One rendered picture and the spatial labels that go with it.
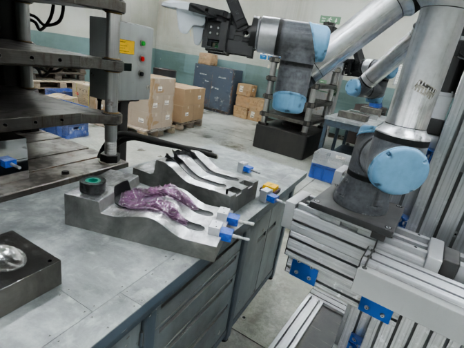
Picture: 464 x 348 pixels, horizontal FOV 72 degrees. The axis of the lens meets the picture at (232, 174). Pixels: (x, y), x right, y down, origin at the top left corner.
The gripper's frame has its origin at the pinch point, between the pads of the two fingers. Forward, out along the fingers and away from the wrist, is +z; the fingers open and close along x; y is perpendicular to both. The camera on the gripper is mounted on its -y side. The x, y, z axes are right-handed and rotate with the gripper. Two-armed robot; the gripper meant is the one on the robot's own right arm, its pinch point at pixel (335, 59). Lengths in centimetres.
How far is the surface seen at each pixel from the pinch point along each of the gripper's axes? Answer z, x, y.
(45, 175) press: 19, -144, 48
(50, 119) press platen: 23, -138, 25
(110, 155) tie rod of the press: 31, -115, 47
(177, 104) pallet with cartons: 418, 62, 109
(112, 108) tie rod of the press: 31, -111, 24
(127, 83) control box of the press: 53, -98, 16
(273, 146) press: 279, 178, 160
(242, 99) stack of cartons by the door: 562, 283, 140
